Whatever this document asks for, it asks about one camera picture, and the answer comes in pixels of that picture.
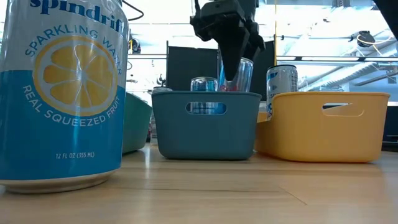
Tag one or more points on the black-top Celsius can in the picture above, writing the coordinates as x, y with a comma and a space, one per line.
281, 81

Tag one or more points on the yellow plastic bin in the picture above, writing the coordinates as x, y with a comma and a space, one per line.
311, 137

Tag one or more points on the green plastic bin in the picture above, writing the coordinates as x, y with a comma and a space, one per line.
135, 124

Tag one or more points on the blue-tab Red Bull can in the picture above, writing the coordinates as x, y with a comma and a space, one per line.
242, 74
203, 84

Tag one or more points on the small black yellow device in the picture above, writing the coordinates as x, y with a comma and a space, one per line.
134, 46

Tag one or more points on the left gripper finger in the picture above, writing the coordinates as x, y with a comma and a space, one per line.
257, 43
233, 53

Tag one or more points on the Spindrift sparkling water can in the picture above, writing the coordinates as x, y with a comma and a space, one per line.
62, 124

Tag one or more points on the dark teal plastic bin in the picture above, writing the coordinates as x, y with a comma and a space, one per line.
205, 137

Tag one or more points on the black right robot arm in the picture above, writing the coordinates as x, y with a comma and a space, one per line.
391, 9

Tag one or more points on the black folding partition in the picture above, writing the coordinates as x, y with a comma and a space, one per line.
186, 68

